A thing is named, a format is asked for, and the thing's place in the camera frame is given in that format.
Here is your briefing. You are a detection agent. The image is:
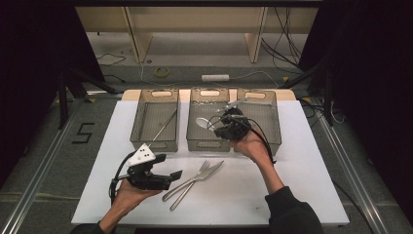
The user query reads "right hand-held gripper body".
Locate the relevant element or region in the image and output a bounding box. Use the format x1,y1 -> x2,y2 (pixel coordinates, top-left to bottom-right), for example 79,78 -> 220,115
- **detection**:
213,97 -> 252,141

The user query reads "silver fork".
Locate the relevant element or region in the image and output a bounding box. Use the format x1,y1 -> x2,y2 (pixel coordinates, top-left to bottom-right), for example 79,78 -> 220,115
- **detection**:
161,159 -> 226,203

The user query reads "person's right hand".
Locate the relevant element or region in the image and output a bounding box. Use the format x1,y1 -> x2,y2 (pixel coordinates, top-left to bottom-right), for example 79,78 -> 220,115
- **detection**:
229,129 -> 275,169

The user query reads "hand-held gripper black cable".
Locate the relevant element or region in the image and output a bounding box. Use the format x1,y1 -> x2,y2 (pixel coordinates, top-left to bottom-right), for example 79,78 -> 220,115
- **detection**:
244,117 -> 278,165
109,150 -> 137,207

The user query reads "black curtain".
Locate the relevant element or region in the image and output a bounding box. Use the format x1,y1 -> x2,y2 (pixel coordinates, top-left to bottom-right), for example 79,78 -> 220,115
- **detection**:
0,0 -> 106,189
298,0 -> 413,215

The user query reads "right hand-held gripper black cable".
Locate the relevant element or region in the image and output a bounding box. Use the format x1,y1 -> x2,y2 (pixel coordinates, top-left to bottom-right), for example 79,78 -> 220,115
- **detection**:
244,117 -> 278,165

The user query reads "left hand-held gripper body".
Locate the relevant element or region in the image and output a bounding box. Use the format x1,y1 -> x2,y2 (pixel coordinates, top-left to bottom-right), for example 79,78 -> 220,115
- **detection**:
126,143 -> 173,191

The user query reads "person's left hand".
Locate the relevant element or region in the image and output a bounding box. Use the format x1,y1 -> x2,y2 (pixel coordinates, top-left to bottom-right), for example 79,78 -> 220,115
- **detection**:
111,179 -> 164,213

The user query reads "smoky clear plastic bin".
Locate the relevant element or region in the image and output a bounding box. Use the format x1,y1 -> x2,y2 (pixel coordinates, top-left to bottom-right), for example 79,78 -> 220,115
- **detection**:
185,87 -> 232,152
236,89 -> 282,156
130,88 -> 180,153

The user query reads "yellow tape roll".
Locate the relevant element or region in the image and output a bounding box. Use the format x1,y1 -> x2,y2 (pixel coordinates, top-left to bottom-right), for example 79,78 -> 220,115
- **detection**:
153,65 -> 170,79

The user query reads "metal fork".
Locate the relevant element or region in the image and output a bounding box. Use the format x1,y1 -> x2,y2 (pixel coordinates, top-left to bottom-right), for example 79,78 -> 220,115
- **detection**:
169,159 -> 212,213

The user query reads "black tripod stand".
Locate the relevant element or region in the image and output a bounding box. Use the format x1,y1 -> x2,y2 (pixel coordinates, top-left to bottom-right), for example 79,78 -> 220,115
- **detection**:
57,62 -> 120,130
278,61 -> 335,127

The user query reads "beige wooden shelf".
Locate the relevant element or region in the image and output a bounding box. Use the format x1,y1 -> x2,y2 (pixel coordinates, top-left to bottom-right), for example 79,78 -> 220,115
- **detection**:
75,6 -> 319,64

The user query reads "bundle of black cables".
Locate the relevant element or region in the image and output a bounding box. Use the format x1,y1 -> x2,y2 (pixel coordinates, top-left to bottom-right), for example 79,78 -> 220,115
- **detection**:
260,7 -> 305,71

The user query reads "left hand-held gripper black cable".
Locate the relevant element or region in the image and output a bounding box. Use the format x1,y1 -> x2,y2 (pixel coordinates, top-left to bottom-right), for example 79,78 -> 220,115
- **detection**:
109,150 -> 137,207

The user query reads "metal chopstick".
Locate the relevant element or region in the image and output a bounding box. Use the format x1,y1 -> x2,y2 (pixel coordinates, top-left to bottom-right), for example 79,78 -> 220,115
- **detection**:
146,107 -> 179,148

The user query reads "metal floor rail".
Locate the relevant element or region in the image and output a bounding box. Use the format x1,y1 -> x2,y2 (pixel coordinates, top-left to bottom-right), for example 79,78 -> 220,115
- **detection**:
310,97 -> 389,234
0,97 -> 86,234

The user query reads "white table cover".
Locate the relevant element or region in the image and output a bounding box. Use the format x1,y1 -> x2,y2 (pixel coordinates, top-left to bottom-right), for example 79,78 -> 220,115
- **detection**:
70,98 -> 351,227

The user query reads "thin black floor cable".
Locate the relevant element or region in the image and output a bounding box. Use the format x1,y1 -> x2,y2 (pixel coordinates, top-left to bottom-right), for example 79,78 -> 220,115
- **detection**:
95,53 -> 127,67

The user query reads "white power strip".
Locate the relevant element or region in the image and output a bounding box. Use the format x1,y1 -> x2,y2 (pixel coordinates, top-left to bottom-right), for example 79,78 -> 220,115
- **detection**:
201,74 -> 231,83

